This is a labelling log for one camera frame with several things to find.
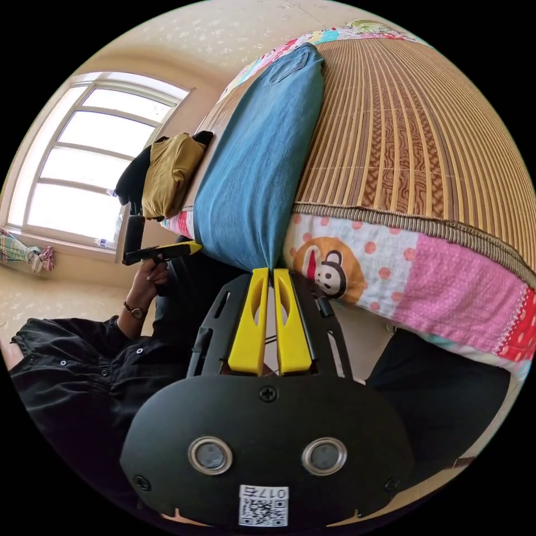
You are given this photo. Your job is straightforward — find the window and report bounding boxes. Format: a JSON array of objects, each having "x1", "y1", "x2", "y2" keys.
[{"x1": 4, "y1": 71, "x2": 196, "y2": 263}]

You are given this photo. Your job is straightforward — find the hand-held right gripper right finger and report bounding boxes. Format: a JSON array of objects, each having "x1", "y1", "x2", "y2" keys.
[{"x1": 273, "y1": 267, "x2": 314, "y2": 376}]

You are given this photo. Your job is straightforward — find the person's left forearm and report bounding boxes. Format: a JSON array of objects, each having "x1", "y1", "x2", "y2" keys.
[{"x1": 116, "y1": 299, "x2": 148, "y2": 339}]

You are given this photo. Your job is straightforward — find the pile of clothes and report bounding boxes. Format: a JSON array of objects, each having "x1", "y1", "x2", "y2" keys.
[{"x1": 115, "y1": 130, "x2": 215, "y2": 222}]

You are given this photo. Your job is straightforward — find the bed with woven mat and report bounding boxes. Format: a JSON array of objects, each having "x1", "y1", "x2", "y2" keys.
[{"x1": 159, "y1": 18, "x2": 536, "y2": 382}]

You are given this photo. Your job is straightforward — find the person's body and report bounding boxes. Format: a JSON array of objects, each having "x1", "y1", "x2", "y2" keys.
[{"x1": 0, "y1": 234, "x2": 514, "y2": 529}]

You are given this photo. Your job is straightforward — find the plaid curtain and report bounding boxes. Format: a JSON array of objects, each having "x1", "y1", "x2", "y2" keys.
[{"x1": 0, "y1": 226, "x2": 56, "y2": 274}]

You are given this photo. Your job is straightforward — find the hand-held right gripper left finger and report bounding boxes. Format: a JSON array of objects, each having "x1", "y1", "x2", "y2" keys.
[{"x1": 227, "y1": 267, "x2": 270, "y2": 376}]

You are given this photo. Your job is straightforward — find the person's left hand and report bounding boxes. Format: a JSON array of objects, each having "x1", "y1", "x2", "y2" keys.
[{"x1": 130, "y1": 262, "x2": 171, "y2": 309}]

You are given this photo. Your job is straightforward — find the light blue jeans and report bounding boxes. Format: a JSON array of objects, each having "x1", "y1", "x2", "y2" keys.
[{"x1": 192, "y1": 41, "x2": 327, "y2": 274}]

